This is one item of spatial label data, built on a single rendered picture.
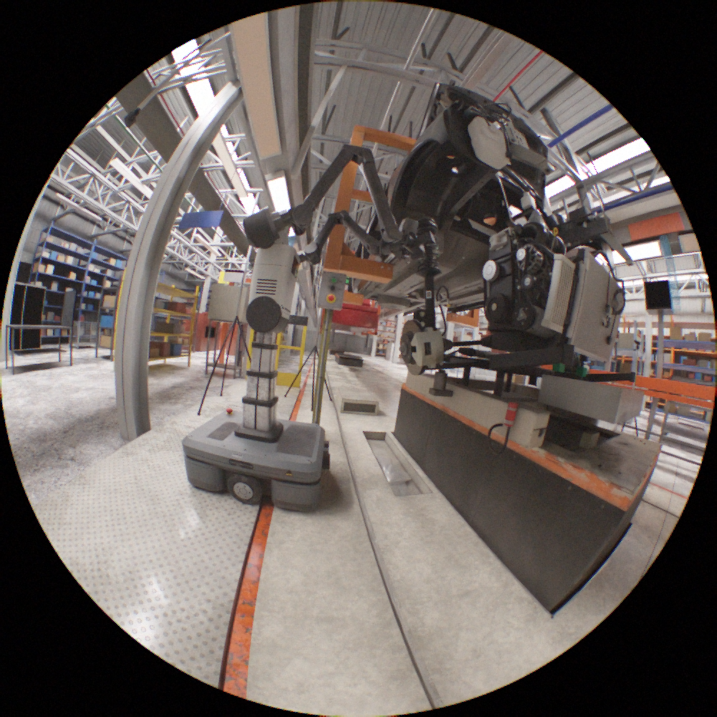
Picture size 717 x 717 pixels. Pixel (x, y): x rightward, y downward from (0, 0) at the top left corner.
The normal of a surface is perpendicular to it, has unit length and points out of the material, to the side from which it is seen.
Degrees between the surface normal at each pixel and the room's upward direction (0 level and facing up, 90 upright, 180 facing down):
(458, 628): 0
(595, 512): 90
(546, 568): 90
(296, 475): 90
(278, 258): 90
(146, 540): 0
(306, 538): 0
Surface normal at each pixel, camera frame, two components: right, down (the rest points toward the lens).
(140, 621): 0.13, -0.99
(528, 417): -0.98, -0.12
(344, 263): 0.17, 0.07
